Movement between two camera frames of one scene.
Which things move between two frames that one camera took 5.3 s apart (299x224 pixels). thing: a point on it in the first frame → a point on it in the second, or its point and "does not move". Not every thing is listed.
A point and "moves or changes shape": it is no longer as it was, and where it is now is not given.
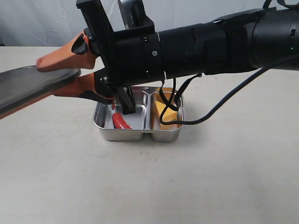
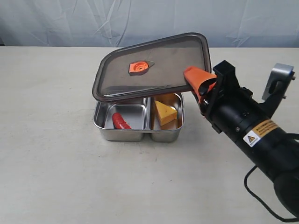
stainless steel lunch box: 159,112 does not move
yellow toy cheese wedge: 169,115 does not move
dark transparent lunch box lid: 21,86 moves or changes shape
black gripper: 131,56 → 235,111
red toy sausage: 118,122 does not move
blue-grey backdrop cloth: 53,23 does not move
